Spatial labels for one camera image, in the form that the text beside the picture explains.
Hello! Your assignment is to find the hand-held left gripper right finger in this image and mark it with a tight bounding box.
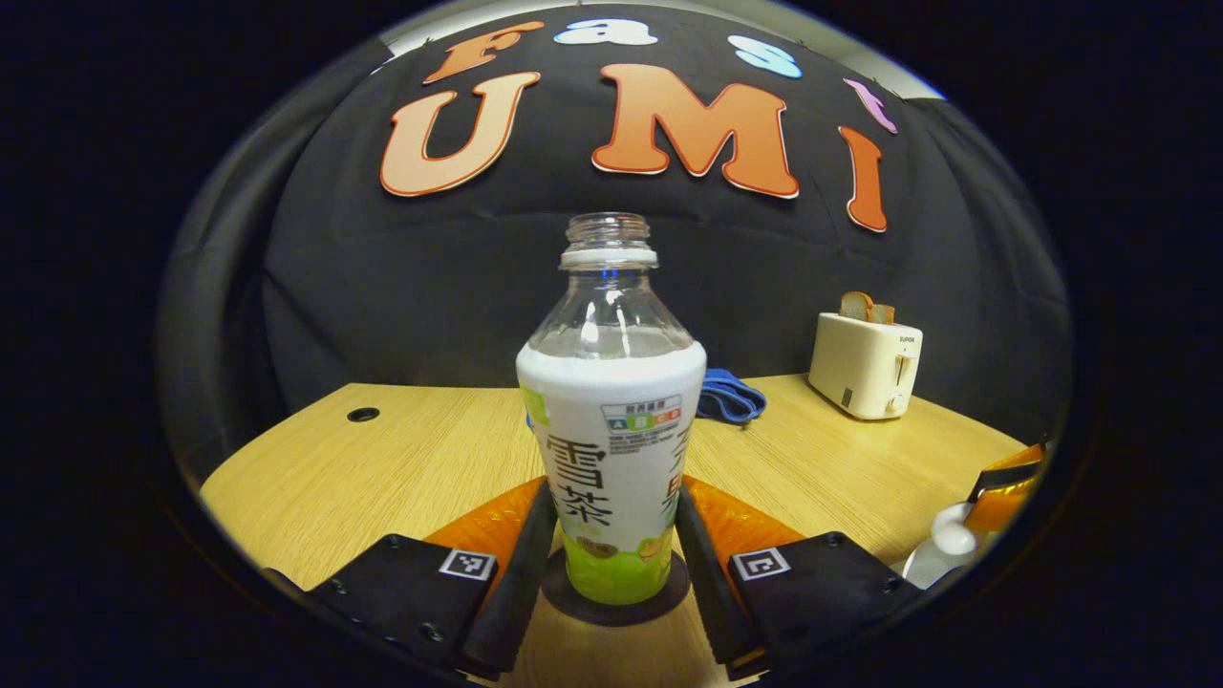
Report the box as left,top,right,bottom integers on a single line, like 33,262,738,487
674,475,923,681

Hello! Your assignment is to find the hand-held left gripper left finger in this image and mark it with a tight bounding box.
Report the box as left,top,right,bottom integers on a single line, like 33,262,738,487
306,476,560,681

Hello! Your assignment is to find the dark brown round coaster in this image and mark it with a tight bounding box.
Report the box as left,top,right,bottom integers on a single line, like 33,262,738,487
541,547,691,627

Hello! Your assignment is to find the white-labelled plastic water bottle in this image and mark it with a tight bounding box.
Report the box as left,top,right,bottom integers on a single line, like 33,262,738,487
516,212,708,606

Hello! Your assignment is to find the cream toaster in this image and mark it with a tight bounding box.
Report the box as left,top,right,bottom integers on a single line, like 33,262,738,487
808,312,924,421

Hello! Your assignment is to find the folded blue cloth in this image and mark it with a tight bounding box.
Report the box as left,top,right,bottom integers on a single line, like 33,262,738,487
696,368,767,424

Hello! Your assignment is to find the black backdrop cloth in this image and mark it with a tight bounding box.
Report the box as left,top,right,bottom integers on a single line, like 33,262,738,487
158,5,1071,479

